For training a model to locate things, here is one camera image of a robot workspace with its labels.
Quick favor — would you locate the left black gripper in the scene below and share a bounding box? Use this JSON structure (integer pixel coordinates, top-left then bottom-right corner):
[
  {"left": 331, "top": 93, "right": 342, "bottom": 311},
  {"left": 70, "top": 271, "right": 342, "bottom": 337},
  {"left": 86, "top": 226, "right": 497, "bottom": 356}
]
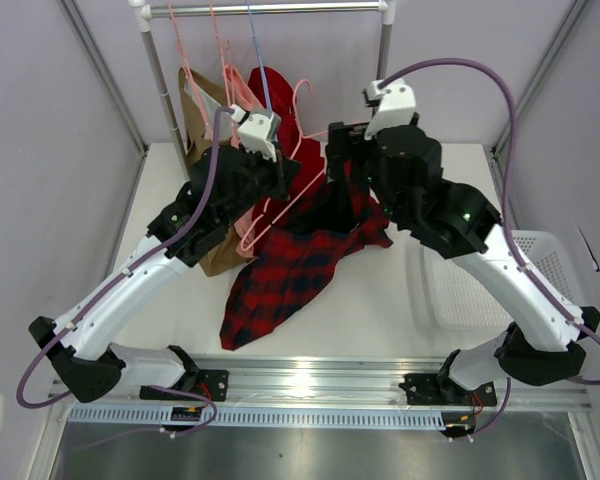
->
[{"left": 218, "top": 140, "right": 300, "bottom": 229}]

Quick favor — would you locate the red plaid skirt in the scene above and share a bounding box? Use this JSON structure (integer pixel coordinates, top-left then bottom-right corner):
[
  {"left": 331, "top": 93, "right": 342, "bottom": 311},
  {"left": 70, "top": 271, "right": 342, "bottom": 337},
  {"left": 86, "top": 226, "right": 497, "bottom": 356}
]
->
[{"left": 220, "top": 168, "right": 392, "bottom": 351}]

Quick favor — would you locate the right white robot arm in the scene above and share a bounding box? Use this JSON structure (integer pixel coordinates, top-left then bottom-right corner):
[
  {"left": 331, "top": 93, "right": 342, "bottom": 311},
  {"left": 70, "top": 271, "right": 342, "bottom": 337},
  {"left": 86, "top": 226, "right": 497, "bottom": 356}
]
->
[{"left": 326, "top": 121, "right": 600, "bottom": 404}]

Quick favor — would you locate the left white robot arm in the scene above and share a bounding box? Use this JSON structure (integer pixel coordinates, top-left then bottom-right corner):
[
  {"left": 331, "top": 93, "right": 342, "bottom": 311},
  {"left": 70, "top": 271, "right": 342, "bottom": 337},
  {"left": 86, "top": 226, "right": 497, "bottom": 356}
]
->
[{"left": 29, "top": 146, "right": 301, "bottom": 403}]

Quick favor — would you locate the blue hanger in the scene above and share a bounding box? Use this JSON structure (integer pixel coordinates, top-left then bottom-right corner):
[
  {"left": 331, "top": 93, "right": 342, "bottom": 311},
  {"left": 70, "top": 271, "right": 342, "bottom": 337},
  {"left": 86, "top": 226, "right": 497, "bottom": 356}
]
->
[{"left": 245, "top": 0, "right": 274, "bottom": 111}]

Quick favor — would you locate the red hanging garment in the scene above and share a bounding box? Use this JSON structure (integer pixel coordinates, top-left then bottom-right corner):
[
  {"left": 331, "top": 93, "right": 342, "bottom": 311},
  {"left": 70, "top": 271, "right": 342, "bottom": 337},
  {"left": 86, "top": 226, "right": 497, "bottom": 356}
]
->
[{"left": 248, "top": 67, "right": 324, "bottom": 227}]

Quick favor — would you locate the pink hanging garment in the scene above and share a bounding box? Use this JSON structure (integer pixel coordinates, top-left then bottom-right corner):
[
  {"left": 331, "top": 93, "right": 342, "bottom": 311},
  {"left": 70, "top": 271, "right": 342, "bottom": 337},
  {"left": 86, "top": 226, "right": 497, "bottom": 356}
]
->
[{"left": 226, "top": 64, "right": 262, "bottom": 258}]

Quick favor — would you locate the tan hanging garment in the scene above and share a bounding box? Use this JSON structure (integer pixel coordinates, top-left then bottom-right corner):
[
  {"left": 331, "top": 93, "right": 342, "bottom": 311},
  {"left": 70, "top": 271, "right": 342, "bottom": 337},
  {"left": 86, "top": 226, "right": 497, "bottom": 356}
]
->
[{"left": 178, "top": 68, "right": 246, "bottom": 277}]

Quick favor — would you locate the metal clothes rack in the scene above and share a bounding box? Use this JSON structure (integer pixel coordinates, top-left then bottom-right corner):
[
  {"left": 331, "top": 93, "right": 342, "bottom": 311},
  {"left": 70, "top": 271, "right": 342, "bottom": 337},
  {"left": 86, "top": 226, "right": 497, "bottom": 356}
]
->
[{"left": 127, "top": 1, "right": 397, "bottom": 157}]

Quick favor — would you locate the white plastic basket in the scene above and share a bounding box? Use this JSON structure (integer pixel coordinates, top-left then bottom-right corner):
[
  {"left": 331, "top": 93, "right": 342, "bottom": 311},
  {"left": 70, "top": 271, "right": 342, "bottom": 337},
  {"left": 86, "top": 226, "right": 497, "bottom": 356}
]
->
[{"left": 420, "top": 230, "right": 585, "bottom": 332}]

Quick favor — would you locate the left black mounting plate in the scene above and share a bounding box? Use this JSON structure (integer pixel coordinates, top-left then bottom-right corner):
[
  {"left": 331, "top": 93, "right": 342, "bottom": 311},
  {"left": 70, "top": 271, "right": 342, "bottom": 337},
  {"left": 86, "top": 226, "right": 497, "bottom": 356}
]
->
[{"left": 139, "top": 369, "right": 229, "bottom": 402}]

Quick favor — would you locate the black mounting plate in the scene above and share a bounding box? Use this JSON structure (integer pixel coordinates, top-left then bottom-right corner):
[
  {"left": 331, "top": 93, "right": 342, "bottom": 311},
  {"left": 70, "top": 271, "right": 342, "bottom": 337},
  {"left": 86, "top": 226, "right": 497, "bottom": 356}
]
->
[
  {"left": 139, "top": 369, "right": 229, "bottom": 402},
  {"left": 398, "top": 373, "right": 498, "bottom": 407}
]

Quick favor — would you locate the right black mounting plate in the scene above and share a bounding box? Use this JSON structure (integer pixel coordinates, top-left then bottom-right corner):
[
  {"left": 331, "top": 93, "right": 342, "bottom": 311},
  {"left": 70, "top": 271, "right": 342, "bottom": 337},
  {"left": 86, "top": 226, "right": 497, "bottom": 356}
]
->
[{"left": 398, "top": 373, "right": 498, "bottom": 407}]

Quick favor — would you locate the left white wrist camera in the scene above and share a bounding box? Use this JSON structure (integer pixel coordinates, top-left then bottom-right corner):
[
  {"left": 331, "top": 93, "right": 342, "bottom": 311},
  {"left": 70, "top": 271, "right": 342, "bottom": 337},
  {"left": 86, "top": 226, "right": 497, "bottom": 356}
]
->
[{"left": 231, "top": 104, "right": 281, "bottom": 163}]

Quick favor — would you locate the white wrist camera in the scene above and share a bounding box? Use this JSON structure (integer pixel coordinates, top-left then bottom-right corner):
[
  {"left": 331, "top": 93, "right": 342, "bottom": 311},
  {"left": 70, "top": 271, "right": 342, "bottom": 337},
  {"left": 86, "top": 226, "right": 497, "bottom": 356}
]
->
[
  {"left": 231, "top": 104, "right": 281, "bottom": 163},
  {"left": 363, "top": 79, "right": 417, "bottom": 141}
]

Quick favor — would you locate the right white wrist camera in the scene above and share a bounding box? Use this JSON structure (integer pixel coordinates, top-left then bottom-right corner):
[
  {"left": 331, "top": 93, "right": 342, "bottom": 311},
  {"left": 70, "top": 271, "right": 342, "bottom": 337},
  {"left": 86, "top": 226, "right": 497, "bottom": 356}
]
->
[{"left": 363, "top": 79, "right": 417, "bottom": 141}]

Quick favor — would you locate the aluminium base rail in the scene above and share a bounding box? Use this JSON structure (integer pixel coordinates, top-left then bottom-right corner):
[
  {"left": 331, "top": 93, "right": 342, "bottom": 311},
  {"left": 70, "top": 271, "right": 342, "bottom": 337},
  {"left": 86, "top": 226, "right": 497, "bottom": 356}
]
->
[{"left": 49, "top": 355, "right": 594, "bottom": 412}]

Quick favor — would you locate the slotted white cable duct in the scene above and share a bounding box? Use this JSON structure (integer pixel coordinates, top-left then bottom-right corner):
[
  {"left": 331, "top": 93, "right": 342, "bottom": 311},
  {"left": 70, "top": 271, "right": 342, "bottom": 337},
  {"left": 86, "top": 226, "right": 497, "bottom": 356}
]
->
[{"left": 69, "top": 404, "right": 446, "bottom": 431}]

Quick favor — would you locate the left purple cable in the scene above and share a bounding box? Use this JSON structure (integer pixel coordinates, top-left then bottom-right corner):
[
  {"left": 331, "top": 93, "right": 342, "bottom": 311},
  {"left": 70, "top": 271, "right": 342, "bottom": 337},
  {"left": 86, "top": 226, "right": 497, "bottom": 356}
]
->
[{"left": 15, "top": 104, "right": 236, "bottom": 439}]

